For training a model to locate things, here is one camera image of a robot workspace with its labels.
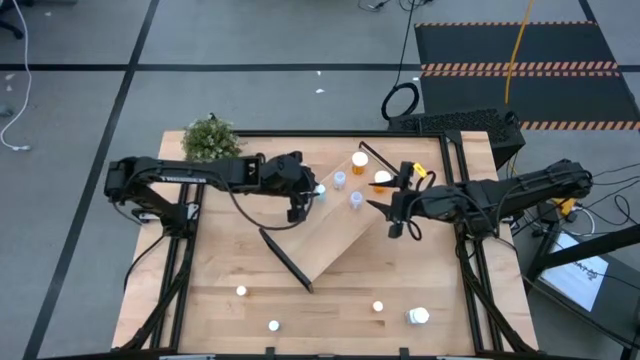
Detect white medicine bottle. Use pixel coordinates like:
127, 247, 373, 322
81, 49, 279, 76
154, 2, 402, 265
404, 306, 431, 326

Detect black hazard-striped floor mat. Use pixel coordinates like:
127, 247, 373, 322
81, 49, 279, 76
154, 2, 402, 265
413, 20, 640, 132

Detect black office chair base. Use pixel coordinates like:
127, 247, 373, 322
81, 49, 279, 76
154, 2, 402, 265
0, 0, 26, 40

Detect yellow floor cable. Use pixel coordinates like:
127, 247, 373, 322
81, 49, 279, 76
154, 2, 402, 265
503, 0, 535, 105

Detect black cables with connector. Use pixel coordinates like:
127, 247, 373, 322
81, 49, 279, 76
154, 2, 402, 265
357, 0, 436, 12

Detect black metal stand bar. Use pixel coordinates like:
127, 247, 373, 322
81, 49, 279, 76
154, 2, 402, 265
523, 223, 640, 281

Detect white floor cable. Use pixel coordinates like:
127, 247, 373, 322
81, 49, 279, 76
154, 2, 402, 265
0, 0, 34, 152

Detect black coiled floor cable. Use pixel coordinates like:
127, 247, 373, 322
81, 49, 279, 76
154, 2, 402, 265
380, 0, 421, 122

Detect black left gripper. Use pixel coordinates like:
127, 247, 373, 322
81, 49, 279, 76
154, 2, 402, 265
259, 151, 321, 225

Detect large orange bottle white cap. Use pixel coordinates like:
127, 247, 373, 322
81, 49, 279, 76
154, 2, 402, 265
350, 151, 370, 176
373, 169, 394, 195

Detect small green potted plant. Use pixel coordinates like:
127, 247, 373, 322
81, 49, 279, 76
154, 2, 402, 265
180, 113, 244, 164

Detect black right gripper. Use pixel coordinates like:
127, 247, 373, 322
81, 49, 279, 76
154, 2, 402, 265
365, 160, 454, 240

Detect black computer tower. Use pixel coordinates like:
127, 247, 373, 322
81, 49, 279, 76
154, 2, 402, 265
388, 108, 527, 171

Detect yellow power plug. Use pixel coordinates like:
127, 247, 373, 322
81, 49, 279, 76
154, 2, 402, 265
549, 197, 576, 216

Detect wooden shelf with black ends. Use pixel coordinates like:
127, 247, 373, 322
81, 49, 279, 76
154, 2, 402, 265
257, 141, 413, 295

